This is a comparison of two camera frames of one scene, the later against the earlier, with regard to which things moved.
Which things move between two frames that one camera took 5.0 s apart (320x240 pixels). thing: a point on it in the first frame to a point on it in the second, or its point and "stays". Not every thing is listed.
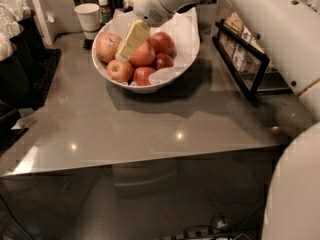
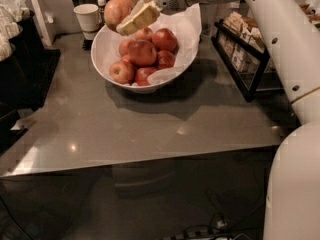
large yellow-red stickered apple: (107, 45) to (115, 10)
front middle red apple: (142, 75) stays
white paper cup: (90, 18) stays
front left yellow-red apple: (120, 71) stays
